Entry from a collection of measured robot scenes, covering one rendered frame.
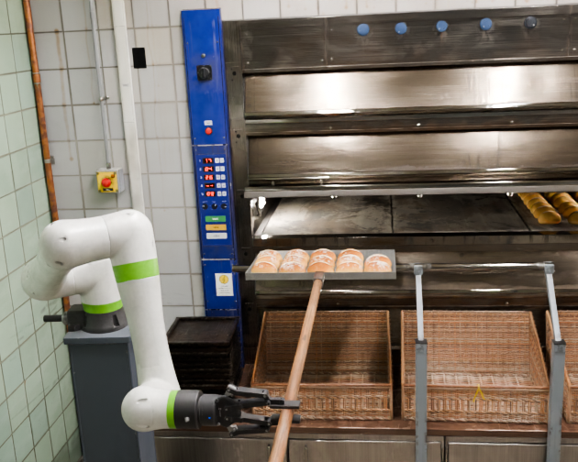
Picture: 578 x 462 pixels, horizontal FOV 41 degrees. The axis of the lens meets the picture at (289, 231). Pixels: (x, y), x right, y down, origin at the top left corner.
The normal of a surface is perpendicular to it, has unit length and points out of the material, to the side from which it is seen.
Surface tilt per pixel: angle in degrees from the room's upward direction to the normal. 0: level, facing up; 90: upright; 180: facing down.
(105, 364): 90
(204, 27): 90
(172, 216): 90
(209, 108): 90
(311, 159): 70
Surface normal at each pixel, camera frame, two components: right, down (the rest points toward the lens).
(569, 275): -0.16, -0.05
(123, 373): -0.05, 0.26
